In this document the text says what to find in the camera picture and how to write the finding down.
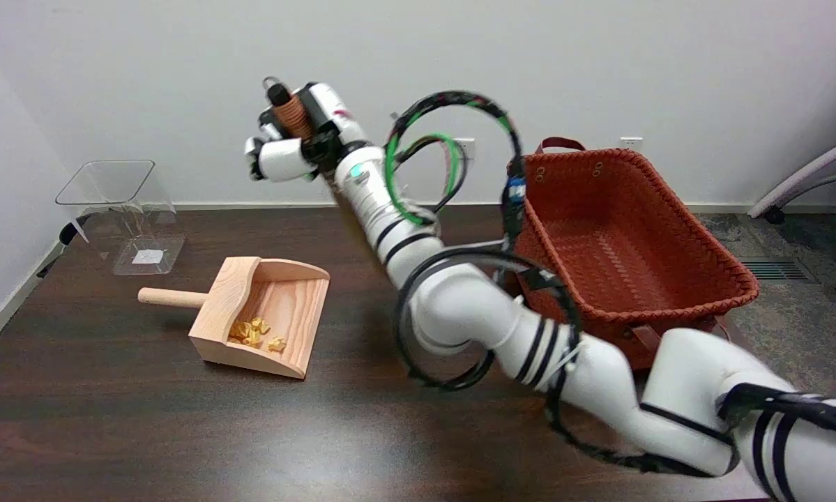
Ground grey office chair base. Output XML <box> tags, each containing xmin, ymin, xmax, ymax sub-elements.
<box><xmin>747</xmin><ymin>132</ymin><xmax>836</xmax><ymax>318</ymax></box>

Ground black cable with thick sleeve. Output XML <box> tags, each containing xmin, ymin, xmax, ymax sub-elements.
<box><xmin>716</xmin><ymin>383</ymin><xmax>836</xmax><ymax>443</ymax></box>

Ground clear acrylic bin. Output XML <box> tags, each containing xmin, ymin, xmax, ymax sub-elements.
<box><xmin>55</xmin><ymin>160</ymin><xmax>186</xmax><ymax>276</ymax></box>

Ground wooden dustpan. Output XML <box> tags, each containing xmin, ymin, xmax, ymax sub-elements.
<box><xmin>137</xmin><ymin>256</ymin><xmax>331</xmax><ymax>380</ymax></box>

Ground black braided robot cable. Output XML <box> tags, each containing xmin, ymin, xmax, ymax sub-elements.
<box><xmin>383</xmin><ymin>90</ymin><xmax>739</xmax><ymax>479</ymax></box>

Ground green robot cable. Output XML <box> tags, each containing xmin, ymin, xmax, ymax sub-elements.
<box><xmin>388</xmin><ymin>133</ymin><xmax>469</xmax><ymax>225</ymax></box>

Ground black floor vent grille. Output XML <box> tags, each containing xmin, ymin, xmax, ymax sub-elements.
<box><xmin>737</xmin><ymin>259</ymin><xmax>812</xmax><ymax>282</ymax></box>

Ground brown woven basket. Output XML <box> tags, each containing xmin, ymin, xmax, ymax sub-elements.
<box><xmin>506</xmin><ymin>137</ymin><xmax>761</xmax><ymax>371</ymax></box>

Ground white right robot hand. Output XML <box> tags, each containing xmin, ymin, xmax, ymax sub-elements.
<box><xmin>245</xmin><ymin>82</ymin><xmax>371</xmax><ymax>183</ymax></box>

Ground brown ribbed cylinder object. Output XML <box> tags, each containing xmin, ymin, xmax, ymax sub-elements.
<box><xmin>262</xmin><ymin>76</ymin><xmax>315</xmax><ymax>140</ymax></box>

